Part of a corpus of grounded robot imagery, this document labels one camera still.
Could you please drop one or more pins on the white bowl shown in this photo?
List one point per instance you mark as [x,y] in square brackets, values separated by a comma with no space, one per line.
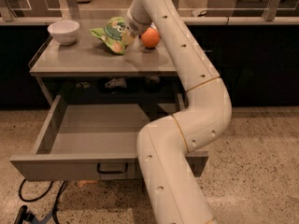
[64,32]

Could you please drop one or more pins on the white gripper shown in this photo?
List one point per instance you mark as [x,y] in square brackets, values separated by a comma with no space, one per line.
[135,28]

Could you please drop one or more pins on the green chip bag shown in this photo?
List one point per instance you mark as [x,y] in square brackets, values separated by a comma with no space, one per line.
[111,34]

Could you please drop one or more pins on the grey open top drawer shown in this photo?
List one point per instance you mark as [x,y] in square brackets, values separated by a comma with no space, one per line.
[79,133]

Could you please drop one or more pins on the black drawer handle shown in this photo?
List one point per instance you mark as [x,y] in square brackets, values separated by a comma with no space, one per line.
[112,168]

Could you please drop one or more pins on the grey metal cabinet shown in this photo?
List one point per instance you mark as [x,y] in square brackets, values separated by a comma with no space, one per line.
[90,57]

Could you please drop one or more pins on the black plug on floor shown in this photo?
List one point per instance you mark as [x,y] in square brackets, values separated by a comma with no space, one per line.
[24,215]

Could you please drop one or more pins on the orange fruit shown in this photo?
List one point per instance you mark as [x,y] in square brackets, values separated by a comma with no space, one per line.
[151,38]

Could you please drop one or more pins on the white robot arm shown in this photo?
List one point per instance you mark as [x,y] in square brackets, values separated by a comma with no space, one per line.
[163,144]

